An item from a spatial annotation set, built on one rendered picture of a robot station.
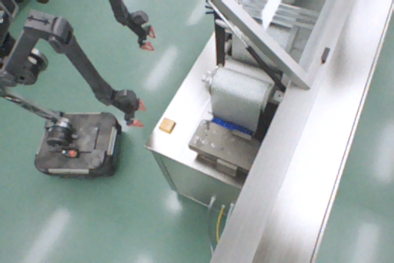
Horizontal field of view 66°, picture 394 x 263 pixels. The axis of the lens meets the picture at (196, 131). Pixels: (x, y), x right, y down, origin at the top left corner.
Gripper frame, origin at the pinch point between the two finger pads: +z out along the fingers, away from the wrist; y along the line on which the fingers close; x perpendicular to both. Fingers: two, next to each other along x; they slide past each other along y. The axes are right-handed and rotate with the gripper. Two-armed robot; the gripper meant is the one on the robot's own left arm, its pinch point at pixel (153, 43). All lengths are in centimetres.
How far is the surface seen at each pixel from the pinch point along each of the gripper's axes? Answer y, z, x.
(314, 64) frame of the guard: -69, -22, -89
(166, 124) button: -48, 16, -3
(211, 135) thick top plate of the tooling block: -59, 19, -30
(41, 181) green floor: -53, 35, 150
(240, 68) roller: -34, 8, -52
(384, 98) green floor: 28, 180, -105
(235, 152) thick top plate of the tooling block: -68, 25, -40
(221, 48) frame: -13.3, 12.2, -39.0
